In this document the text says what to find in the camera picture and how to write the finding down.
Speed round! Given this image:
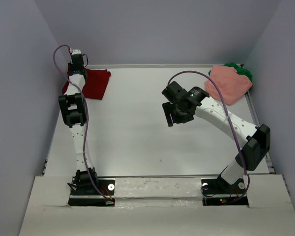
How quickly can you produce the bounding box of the dark red t shirt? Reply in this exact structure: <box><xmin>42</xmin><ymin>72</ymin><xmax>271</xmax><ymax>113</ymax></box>
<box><xmin>61</xmin><ymin>68</ymin><xmax>112</xmax><ymax>101</ymax></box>

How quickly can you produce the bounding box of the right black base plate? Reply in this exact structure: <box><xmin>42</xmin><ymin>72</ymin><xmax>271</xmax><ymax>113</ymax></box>
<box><xmin>200</xmin><ymin>178</ymin><xmax>249</xmax><ymax>207</ymax></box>

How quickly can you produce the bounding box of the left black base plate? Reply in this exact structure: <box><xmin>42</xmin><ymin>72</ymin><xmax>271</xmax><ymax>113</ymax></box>
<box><xmin>67</xmin><ymin>178</ymin><xmax>116</xmax><ymax>207</ymax></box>

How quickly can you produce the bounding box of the green t shirt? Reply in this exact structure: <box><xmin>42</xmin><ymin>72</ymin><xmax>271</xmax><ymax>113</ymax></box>
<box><xmin>224</xmin><ymin>62</ymin><xmax>253</xmax><ymax>82</ymax></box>

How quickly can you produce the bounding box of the pink t shirt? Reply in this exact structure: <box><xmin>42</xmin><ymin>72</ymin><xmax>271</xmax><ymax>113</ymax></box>
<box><xmin>205</xmin><ymin>65</ymin><xmax>253</xmax><ymax>105</ymax></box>

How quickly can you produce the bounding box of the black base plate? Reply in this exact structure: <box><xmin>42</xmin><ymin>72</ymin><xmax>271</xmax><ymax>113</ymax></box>
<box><xmin>200</xmin><ymin>178</ymin><xmax>249</xmax><ymax>207</ymax></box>
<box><xmin>67</xmin><ymin>178</ymin><xmax>116</xmax><ymax>207</ymax></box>

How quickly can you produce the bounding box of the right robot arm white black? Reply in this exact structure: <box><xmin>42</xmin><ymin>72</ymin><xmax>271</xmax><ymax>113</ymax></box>
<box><xmin>162</xmin><ymin>82</ymin><xmax>270</xmax><ymax>193</ymax></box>

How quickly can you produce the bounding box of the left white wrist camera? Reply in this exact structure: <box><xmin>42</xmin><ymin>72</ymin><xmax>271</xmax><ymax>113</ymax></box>
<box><xmin>69</xmin><ymin>49</ymin><xmax>83</xmax><ymax>55</ymax></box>

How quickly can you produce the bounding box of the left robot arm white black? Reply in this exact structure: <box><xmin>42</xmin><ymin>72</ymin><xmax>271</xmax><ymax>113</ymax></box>
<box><xmin>58</xmin><ymin>49</ymin><xmax>99</xmax><ymax>196</ymax></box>

